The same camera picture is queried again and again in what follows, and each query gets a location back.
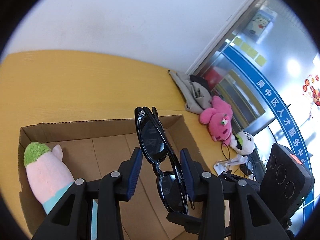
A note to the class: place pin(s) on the white panda plush toy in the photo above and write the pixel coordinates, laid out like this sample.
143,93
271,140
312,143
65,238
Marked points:
242,143

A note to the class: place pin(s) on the black camera device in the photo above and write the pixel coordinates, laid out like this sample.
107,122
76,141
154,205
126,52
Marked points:
286,183

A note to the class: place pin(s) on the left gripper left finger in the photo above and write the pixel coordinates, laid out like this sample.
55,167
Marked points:
71,217

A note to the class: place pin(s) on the pink strawberry bear plush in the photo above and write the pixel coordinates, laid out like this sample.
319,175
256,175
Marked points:
218,119

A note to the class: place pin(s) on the pink pig plush toy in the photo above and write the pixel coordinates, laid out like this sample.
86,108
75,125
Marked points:
49,178

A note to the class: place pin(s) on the black sunglasses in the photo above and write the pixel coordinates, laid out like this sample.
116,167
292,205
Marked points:
159,153

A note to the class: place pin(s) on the brown cardboard box tray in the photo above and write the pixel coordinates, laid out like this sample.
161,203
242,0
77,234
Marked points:
92,149

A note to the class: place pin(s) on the white phone stand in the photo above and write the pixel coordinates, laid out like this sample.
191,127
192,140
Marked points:
224,165

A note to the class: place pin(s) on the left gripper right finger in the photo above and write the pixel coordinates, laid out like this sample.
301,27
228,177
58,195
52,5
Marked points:
231,207

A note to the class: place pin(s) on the grey folded cloth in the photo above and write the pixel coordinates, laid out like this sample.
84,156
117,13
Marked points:
197,98

